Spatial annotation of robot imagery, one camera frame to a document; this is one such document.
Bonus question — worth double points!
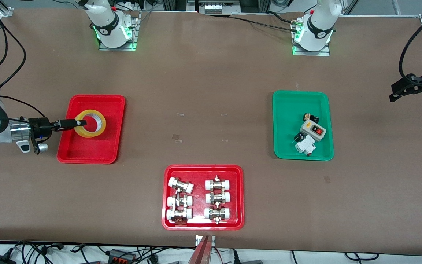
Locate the yellow packing tape roll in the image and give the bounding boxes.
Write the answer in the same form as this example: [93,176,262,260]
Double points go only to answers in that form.
[74,109,107,138]

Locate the red plastic tray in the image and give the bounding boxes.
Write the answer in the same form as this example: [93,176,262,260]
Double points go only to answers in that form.
[57,95,126,164]
[162,165,245,231]

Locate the green plastic tray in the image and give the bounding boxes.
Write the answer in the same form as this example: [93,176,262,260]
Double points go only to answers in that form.
[273,91,334,161]

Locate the white circuit breaker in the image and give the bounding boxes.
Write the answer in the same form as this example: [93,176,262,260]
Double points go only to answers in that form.
[294,135,317,156]

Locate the black power strip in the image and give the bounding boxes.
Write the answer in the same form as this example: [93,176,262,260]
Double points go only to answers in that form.
[107,249,138,263]

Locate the grey electrical box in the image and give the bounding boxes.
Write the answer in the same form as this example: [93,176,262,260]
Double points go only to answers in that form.
[196,0,241,15]

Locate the black cable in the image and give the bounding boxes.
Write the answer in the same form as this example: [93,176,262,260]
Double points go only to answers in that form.
[0,18,27,88]
[0,95,47,120]
[399,13,422,79]
[268,11,300,24]
[229,15,296,31]

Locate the grey on-off switch box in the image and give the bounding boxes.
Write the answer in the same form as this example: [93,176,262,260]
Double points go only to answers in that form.
[299,119,327,142]

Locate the aluminium camera mount post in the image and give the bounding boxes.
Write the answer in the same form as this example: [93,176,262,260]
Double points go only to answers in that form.
[186,235,217,264]

